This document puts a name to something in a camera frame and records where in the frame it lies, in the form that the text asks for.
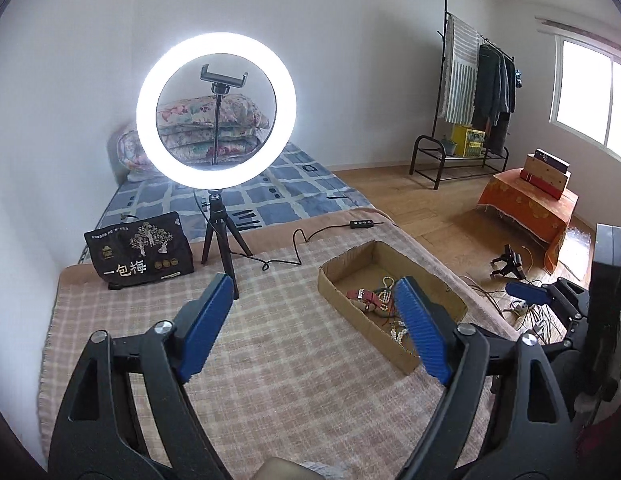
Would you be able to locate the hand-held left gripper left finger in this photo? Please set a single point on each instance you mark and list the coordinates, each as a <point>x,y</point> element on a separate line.
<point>205,330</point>

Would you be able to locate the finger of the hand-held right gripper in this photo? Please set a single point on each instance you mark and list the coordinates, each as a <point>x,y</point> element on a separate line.
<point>528,293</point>
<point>570,335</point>

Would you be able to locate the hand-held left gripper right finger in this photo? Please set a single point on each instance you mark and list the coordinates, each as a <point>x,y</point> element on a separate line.
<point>420,330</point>

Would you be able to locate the cardboard box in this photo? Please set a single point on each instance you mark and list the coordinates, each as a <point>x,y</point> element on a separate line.
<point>360,270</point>

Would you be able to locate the black clamp gadget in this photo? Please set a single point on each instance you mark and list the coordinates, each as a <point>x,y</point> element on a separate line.
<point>510,260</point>

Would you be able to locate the orange cloth covered table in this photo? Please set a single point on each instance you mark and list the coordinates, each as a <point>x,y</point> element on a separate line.
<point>520,205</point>

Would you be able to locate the black tripod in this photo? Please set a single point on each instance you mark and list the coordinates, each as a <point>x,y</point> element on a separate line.
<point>218,220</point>

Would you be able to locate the tan box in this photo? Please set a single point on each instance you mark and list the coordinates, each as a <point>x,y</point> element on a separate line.
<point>540,180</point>

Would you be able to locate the black printed bag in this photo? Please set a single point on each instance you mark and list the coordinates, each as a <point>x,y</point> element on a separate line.
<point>115,240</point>

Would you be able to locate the dark book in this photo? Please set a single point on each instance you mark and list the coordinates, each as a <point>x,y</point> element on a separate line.
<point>553,160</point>

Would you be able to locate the yellow plastic crate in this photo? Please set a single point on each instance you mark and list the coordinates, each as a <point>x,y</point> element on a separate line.
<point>468,140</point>

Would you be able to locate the small green container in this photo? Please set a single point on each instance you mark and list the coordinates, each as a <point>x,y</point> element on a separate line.
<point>449,146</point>

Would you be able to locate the blue patterned bed sheet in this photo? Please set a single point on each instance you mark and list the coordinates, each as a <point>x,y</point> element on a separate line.
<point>290,180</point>

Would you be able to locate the floral pillow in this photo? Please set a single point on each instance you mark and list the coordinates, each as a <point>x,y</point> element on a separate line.
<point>130,152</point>

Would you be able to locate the window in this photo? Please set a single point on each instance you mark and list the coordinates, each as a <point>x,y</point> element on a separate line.
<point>585,95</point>

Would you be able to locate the dark blue hanging garment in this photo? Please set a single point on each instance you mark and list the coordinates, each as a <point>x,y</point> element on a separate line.
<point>510,87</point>

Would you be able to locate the dark hanging jacket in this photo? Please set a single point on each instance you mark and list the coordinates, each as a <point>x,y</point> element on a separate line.
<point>488,85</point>

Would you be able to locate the folded floral quilts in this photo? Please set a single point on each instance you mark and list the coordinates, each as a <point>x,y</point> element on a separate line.
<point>190,115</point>

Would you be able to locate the striped hanging cloth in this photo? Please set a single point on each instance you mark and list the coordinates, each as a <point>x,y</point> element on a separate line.
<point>458,70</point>

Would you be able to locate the black phone holder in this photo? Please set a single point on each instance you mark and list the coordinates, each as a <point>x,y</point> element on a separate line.
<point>223,77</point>

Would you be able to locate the white curtain rod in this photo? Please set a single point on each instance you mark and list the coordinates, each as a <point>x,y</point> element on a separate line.
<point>580,32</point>

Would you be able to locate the black clothes rack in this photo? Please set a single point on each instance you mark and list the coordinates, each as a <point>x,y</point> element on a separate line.
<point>445,15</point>

